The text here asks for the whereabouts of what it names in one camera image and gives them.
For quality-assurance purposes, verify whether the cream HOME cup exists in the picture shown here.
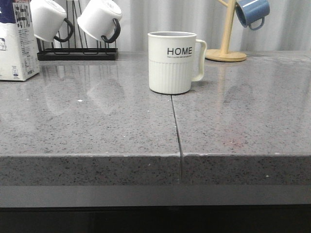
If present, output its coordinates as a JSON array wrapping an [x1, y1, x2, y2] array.
[[148, 32, 207, 95]]

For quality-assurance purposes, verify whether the blue white milk carton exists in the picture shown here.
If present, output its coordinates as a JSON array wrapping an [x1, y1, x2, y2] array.
[[0, 0, 39, 81]]

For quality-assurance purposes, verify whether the wooden mug tree stand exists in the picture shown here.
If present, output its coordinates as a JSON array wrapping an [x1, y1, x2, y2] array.
[[206, 0, 246, 62]]

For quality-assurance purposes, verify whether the blue enamel mug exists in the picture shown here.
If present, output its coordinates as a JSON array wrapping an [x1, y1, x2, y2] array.
[[235, 0, 270, 31]]

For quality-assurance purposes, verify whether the black wire mug rack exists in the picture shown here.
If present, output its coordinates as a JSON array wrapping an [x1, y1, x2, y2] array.
[[37, 0, 119, 61]]

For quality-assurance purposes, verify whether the white enamel mug black handle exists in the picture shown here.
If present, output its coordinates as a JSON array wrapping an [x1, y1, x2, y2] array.
[[30, 0, 74, 43]]

